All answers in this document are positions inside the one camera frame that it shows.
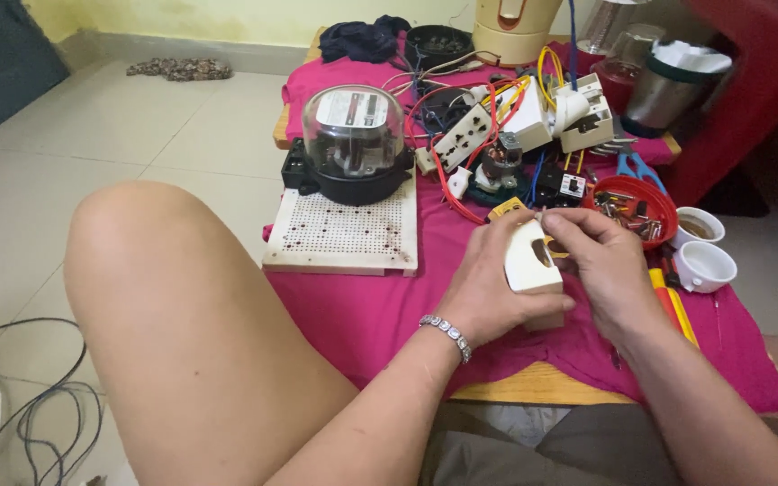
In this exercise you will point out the pink cloth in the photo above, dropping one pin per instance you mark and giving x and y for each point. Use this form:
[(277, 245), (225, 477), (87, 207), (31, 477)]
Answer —
[(375, 310)]

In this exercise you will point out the dark blue cloth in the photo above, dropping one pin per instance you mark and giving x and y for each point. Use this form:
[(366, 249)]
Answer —
[(362, 39)]

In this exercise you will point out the person's leg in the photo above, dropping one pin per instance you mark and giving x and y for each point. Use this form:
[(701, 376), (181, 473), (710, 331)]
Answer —
[(193, 324)]

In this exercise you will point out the yellow and red screwdriver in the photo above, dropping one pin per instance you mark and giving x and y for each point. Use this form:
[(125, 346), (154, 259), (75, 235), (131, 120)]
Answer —
[(672, 304)]

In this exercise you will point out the person's right hand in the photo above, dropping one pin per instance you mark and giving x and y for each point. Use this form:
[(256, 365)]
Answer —
[(612, 270)]

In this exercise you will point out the person's left hand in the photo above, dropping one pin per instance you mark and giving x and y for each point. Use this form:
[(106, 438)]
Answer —
[(480, 283)]

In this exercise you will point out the clear blender jar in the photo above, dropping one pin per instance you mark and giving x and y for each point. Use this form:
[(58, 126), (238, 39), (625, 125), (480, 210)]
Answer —
[(615, 47)]

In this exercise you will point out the small electric motor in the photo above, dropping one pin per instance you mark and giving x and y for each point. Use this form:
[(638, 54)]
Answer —
[(500, 169)]

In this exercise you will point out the red bowl of screws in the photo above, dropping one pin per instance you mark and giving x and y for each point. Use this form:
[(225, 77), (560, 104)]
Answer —
[(632, 209)]

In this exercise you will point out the black switch module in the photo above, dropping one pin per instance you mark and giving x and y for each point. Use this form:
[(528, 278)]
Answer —
[(554, 185)]

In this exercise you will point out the white ceramic cup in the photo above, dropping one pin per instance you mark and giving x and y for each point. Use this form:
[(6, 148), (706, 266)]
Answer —
[(698, 226), (705, 266)]

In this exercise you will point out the black round bowl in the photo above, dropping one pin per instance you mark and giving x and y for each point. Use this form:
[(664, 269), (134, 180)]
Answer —
[(437, 46)]

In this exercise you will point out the white socket strip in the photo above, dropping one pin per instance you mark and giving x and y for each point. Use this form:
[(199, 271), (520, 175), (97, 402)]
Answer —
[(460, 138)]

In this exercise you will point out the white plug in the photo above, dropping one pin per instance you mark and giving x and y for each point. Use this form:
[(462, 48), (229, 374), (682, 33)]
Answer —
[(458, 182)]

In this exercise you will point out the white perforated board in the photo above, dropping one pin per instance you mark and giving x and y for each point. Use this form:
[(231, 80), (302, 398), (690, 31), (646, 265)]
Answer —
[(342, 233)]

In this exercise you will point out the steel jar with black rim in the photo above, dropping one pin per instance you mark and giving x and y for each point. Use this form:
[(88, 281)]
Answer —
[(669, 88)]

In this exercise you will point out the red plastic chair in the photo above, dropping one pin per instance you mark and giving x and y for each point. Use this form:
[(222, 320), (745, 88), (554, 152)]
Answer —
[(760, 81)]

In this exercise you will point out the low wooden table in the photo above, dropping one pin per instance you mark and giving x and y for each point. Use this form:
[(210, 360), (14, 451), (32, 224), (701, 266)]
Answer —
[(531, 390)]

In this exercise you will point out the glass domed electric meter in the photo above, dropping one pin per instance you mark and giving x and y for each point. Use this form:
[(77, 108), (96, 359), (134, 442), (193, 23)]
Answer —
[(352, 145)]

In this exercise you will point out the white plastic electrical box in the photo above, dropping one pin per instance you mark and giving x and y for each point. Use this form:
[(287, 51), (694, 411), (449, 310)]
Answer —
[(531, 266)]

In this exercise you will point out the grey shorts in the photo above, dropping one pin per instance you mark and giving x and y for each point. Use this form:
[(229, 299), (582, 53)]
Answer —
[(564, 452)]

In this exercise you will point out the white switch box assembly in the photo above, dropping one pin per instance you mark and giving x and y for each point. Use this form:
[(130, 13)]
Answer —
[(564, 111)]

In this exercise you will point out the brown patterned rag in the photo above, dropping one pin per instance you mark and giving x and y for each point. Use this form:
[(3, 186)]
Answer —
[(179, 69)]

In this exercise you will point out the cream blender base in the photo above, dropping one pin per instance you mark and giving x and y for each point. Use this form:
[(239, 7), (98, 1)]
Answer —
[(514, 30)]

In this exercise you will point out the dark grey door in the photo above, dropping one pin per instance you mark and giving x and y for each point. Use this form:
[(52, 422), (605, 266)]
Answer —
[(1, 61)]

